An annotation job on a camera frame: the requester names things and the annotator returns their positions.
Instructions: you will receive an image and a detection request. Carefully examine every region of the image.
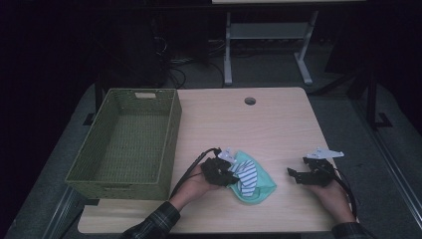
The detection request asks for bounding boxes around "person's right hand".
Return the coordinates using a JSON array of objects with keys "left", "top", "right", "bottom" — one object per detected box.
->
[{"left": 303, "top": 179, "right": 356, "bottom": 224}]

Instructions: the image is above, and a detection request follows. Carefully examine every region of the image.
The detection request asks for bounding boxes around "left hand-held gripper black cable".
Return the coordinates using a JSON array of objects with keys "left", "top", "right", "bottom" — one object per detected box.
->
[{"left": 168, "top": 146, "right": 222, "bottom": 201}]

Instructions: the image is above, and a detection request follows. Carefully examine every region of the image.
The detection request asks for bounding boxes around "tangle of black floor cables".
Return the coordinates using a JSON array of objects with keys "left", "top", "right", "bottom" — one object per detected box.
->
[{"left": 150, "top": 16, "right": 227, "bottom": 90}]

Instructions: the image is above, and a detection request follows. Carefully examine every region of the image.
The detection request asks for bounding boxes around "black metal stand leg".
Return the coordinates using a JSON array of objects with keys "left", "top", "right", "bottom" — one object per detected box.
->
[
  {"left": 82, "top": 71, "right": 105, "bottom": 126},
  {"left": 346, "top": 64, "right": 393, "bottom": 131}
]

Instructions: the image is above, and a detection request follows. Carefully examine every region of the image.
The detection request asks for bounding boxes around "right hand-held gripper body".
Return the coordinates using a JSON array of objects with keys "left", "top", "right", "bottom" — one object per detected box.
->
[{"left": 302, "top": 146, "right": 345, "bottom": 188}]

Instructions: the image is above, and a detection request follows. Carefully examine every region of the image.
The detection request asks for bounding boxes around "person's left hand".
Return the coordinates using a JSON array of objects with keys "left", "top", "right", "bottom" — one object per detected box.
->
[{"left": 170, "top": 163, "right": 221, "bottom": 212}]

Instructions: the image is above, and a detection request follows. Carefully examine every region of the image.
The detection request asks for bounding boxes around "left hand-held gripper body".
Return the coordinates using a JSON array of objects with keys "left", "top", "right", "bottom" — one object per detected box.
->
[{"left": 200, "top": 146, "right": 238, "bottom": 187}]

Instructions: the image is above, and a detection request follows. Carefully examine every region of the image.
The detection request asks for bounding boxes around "aluminium rail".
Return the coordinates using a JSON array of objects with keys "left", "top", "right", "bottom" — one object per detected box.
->
[
  {"left": 41, "top": 184, "right": 86, "bottom": 239},
  {"left": 351, "top": 98, "right": 422, "bottom": 230}
]

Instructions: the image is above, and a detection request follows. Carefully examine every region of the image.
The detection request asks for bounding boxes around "mint green baby hat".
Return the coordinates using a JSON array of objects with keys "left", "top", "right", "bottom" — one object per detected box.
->
[{"left": 228, "top": 149, "right": 279, "bottom": 205}]

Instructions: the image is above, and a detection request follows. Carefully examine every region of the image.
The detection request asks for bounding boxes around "white metal stand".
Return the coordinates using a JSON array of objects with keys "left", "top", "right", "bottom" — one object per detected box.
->
[{"left": 223, "top": 9, "right": 320, "bottom": 87}]

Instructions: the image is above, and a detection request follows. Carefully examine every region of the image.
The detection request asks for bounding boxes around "green woven basket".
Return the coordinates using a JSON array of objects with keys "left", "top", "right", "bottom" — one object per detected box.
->
[{"left": 65, "top": 88, "right": 183, "bottom": 201}]

